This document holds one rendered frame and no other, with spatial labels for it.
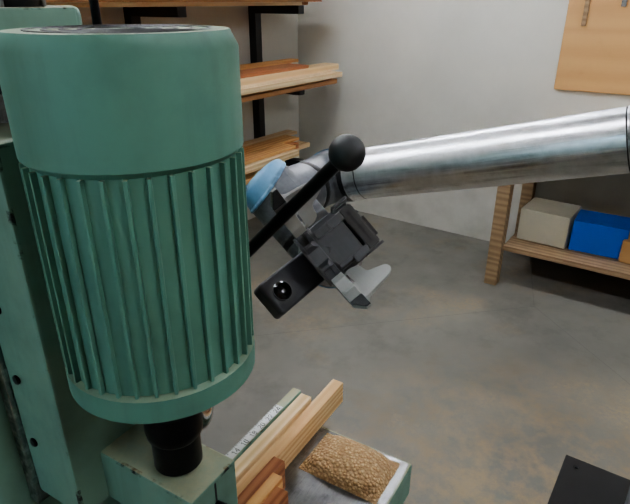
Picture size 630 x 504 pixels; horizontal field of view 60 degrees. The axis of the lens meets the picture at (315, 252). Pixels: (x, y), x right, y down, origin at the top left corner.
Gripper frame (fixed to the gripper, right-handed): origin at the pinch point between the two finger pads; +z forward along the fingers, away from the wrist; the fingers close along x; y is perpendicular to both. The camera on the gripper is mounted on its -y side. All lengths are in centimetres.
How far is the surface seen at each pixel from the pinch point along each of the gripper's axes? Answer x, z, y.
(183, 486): 9.8, -2.9, -25.7
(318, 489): 24.2, -24.6, -20.2
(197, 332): -0.3, 9.7, -11.9
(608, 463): 115, -153, 37
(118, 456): 3.1, -6.3, -30.7
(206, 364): 2.1, 7.8, -13.4
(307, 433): 18.4, -31.4, -17.8
